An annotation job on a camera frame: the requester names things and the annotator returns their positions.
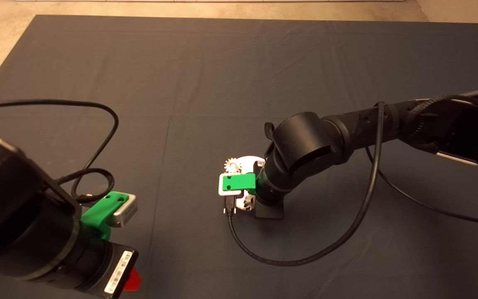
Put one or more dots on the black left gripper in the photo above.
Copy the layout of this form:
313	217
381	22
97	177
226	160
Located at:
118	270

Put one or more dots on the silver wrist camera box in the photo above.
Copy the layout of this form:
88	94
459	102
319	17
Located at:
126	211
226	193

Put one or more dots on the green right camera mount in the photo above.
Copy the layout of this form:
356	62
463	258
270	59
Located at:
241	182

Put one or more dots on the green left camera mount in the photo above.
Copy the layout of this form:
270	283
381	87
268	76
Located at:
98	214

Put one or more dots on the dark grey table cloth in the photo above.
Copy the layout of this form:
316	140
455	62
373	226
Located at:
181	83

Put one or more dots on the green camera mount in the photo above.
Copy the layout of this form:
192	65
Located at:
241	182
98	214

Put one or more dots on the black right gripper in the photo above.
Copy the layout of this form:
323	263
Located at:
270	211

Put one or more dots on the steel planetary gear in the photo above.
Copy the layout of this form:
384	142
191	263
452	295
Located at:
250	202
232	166

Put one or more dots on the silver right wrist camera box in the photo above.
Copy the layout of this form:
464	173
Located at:
226	193

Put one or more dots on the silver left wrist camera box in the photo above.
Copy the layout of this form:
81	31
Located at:
126	211

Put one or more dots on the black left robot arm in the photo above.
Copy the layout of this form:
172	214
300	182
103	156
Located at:
15	224

